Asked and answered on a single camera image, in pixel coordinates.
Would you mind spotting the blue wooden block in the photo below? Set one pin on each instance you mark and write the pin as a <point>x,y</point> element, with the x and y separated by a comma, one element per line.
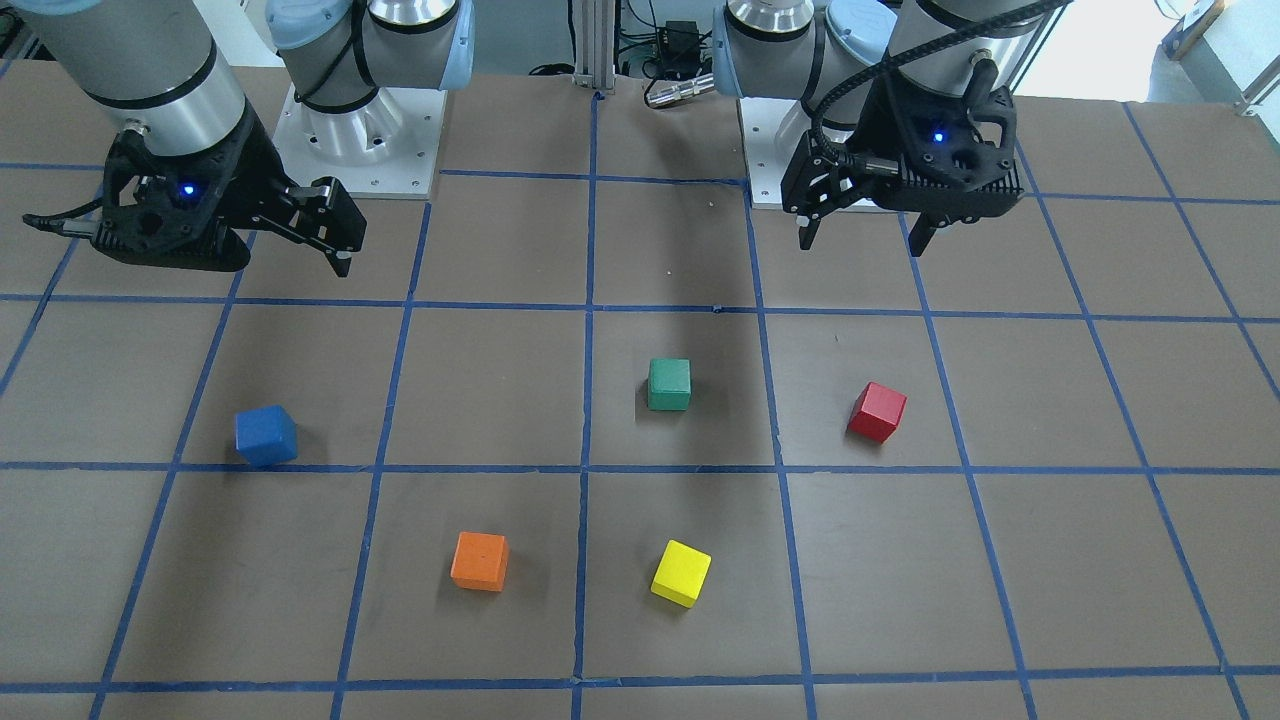
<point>265,436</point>

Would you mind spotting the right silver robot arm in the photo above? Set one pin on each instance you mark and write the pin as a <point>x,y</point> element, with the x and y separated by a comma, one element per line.
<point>154,66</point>

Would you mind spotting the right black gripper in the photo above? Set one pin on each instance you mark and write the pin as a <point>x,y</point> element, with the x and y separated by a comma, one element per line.
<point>247,168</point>

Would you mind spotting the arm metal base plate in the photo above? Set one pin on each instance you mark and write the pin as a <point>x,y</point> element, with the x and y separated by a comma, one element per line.
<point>400,150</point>
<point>771,129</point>

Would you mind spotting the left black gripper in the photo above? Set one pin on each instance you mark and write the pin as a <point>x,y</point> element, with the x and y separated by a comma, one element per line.
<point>872,128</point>

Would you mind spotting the yellow wooden block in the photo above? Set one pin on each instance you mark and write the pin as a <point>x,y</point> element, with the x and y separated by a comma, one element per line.
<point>681,574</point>

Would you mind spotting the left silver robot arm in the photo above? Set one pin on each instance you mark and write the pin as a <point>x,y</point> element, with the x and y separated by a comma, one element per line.
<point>826,56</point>

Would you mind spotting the red wooden block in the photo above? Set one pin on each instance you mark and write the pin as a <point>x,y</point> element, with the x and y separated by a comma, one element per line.
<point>878,412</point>

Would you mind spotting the aluminium frame post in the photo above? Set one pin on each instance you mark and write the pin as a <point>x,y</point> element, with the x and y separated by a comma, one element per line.
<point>594,26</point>

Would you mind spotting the orange wooden block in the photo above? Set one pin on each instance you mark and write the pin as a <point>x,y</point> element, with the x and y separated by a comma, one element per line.
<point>480,561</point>

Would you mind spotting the green wooden block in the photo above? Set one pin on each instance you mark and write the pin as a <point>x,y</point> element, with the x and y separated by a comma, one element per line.
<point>669,384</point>

